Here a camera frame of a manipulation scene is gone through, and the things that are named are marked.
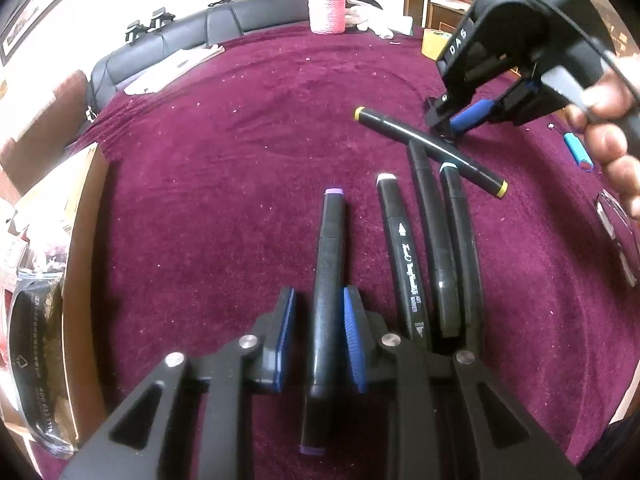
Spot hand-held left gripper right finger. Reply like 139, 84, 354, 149
342, 285, 583, 480

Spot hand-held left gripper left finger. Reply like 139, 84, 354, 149
59, 286, 298, 480

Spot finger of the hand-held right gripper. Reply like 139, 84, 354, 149
425, 91, 458, 137
449, 77, 543, 135

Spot black marker with yellow caps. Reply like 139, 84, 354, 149
354, 106, 510, 199

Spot black marker with purple caps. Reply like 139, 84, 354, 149
297, 187, 347, 456

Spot cardboard box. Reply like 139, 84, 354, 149
0, 142, 111, 461

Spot black foil packet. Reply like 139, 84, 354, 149
7, 280, 81, 456

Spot person's right hand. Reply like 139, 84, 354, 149
565, 52, 640, 221

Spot yellow tape roll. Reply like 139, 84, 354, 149
421, 27, 453, 61

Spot white cloth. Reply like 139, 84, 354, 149
345, 0, 416, 40

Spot plain black marker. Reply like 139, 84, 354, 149
407, 140, 461, 338

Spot small blue cylinder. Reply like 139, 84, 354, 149
563, 131, 595, 173

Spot black marker with white cap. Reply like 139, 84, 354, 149
375, 172, 433, 348

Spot black marker light blue cap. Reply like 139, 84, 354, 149
439, 162, 485, 361

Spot pink knit-covered bottle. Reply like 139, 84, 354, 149
306, 0, 348, 36

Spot clear glass dish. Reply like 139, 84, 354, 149
596, 189, 640, 288

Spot black leather sofa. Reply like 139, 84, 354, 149
87, 0, 313, 111

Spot white papers with pen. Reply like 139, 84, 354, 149
124, 45, 226, 96

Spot brown wooden furniture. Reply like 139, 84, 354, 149
0, 69, 92, 196

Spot framed wall picture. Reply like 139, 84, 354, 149
0, 0, 68, 66

